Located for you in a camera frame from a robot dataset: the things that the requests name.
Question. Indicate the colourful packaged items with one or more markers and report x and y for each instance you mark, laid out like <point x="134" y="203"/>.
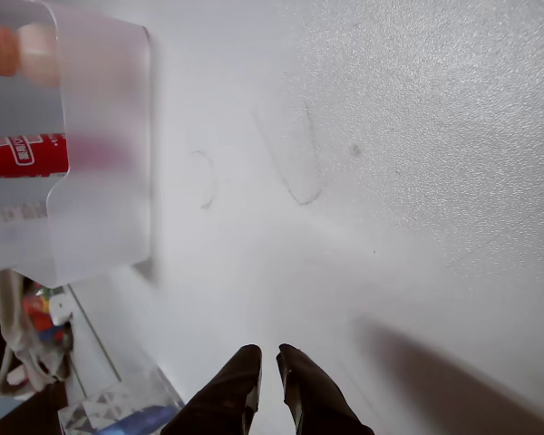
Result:
<point x="38" y="315"/>

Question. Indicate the clutter beside table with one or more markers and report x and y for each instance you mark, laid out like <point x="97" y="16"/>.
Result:
<point x="9" y="317"/>

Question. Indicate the red tube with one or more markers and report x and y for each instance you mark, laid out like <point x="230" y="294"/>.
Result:
<point x="22" y="156"/>

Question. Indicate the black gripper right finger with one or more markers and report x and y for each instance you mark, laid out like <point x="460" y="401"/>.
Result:
<point x="313" y="399"/>

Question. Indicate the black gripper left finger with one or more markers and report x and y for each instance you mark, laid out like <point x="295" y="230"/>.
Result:
<point x="226" y="399"/>

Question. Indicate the blue round hair brush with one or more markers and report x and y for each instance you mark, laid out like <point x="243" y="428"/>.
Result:
<point x="140" y="423"/>

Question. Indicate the frosted plastic tray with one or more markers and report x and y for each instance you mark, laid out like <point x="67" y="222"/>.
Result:
<point x="104" y="90"/>

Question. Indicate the pink bottle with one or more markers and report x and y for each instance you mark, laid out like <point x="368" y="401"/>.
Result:
<point x="32" y="54"/>

